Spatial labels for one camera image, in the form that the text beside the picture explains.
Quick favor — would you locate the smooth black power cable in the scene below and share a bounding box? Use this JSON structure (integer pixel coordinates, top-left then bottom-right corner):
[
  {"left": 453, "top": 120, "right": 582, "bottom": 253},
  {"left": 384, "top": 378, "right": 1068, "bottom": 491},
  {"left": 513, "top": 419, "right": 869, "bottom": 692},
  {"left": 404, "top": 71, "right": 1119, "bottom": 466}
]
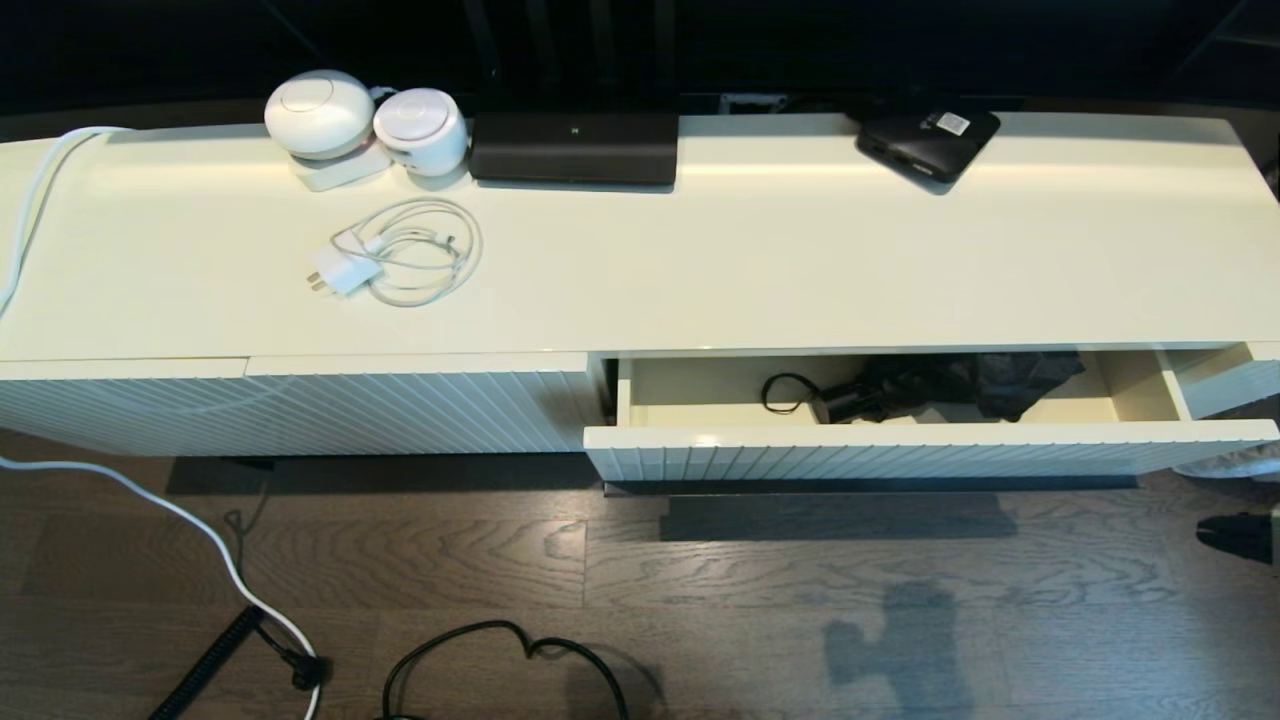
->
[{"left": 380, "top": 618, "right": 631, "bottom": 720}]

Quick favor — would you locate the thick white power cable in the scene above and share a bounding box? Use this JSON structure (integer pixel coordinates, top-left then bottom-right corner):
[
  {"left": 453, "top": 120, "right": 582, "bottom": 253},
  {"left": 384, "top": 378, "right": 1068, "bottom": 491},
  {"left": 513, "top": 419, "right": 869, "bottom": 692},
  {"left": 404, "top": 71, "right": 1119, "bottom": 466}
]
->
[{"left": 0, "top": 125, "right": 326, "bottom": 720}]

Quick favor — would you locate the grey plush cushion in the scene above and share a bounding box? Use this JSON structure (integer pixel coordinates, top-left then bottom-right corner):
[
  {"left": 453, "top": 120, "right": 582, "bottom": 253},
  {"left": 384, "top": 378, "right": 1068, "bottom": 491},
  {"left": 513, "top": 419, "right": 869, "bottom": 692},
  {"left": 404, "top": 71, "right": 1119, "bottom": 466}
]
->
[{"left": 1172, "top": 443, "right": 1280, "bottom": 483}]

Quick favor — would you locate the thin white coiled charging cable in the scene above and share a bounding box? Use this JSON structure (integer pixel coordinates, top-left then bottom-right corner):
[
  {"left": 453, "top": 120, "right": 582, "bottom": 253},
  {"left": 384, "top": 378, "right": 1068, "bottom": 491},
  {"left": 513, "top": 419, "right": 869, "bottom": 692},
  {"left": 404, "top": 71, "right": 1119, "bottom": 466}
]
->
[{"left": 333, "top": 197, "right": 485, "bottom": 307}]

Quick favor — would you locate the small white round device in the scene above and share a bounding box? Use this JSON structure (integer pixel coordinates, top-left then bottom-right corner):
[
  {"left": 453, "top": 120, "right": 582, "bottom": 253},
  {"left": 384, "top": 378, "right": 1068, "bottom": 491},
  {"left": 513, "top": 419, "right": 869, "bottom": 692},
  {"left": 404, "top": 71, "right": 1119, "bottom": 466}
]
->
[{"left": 373, "top": 88, "right": 470, "bottom": 179}]

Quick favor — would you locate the black umbrella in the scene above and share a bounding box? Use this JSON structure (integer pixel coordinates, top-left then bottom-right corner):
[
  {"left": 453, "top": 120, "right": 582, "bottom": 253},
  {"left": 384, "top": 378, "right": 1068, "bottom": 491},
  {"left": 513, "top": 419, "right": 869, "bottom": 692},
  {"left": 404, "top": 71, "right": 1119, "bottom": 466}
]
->
[{"left": 762, "top": 352, "right": 1087, "bottom": 425}]

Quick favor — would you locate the black rectangular router box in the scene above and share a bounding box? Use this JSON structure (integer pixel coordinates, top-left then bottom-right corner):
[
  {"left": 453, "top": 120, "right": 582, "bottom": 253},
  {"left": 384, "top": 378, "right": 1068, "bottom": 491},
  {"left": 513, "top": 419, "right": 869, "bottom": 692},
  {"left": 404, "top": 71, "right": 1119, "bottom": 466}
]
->
[{"left": 469, "top": 112, "right": 681, "bottom": 188}]

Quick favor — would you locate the white fluted cabinet front panel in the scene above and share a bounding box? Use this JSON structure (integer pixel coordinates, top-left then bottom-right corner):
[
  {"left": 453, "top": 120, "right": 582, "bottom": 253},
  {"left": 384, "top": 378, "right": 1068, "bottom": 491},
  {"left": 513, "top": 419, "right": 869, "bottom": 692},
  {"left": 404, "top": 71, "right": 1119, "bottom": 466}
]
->
[{"left": 246, "top": 352, "right": 606, "bottom": 456}]

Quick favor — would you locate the black spiral cable with plug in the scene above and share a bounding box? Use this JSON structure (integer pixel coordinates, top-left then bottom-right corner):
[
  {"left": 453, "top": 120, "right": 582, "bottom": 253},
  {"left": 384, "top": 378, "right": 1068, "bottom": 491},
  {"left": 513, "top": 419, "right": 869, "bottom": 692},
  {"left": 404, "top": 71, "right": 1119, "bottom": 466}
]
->
[{"left": 150, "top": 603, "right": 333, "bottom": 720}]

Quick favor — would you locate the white charger plug adapter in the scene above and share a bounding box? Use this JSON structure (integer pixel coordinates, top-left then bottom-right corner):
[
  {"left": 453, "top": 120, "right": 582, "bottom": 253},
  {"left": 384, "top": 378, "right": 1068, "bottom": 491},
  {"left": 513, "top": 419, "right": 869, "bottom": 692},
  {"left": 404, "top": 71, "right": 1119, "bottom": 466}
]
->
[{"left": 307, "top": 254, "right": 384, "bottom": 297}]

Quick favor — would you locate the white fluted drawer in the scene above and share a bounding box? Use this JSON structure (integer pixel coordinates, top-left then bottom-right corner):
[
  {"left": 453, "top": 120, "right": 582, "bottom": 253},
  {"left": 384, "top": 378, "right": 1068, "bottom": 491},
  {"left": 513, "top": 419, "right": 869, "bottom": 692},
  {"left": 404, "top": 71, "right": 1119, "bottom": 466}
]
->
[{"left": 583, "top": 345, "right": 1280, "bottom": 483}]

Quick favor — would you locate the white flat device base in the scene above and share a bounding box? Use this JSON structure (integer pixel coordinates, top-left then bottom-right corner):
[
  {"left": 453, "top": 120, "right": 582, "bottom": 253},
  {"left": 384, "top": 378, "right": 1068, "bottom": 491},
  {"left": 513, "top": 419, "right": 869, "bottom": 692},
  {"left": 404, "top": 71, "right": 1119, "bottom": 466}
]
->
[{"left": 290, "top": 140, "right": 395, "bottom": 193}]

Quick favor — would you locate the black set-top box with sticker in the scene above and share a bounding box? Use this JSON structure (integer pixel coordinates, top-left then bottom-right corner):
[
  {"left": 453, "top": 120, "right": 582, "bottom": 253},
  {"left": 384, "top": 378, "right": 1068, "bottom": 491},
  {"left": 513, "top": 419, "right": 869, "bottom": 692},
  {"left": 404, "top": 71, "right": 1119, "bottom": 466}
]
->
[{"left": 856, "top": 100, "right": 1002, "bottom": 194}]

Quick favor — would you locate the white sideboard cabinet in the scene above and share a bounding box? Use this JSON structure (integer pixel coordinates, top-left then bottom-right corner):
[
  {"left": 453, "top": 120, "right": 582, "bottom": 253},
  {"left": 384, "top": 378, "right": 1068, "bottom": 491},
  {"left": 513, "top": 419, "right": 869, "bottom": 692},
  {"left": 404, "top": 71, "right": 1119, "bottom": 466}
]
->
[{"left": 0, "top": 112, "right": 1280, "bottom": 459}]

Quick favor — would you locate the long black cabinet handle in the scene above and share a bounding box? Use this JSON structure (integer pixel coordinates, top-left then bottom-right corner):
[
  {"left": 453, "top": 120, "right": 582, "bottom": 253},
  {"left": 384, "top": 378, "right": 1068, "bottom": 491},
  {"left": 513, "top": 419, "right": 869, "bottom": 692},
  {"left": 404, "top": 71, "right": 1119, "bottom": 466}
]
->
[{"left": 603, "top": 477, "right": 1138, "bottom": 497}]

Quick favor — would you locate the large white round device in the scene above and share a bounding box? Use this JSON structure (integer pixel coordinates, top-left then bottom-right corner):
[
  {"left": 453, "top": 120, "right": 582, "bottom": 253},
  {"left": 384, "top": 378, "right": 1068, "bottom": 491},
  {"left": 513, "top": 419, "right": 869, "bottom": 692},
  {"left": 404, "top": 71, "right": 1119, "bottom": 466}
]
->
[{"left": 264, "top": 70, "right": 377, "bottom": 161}]

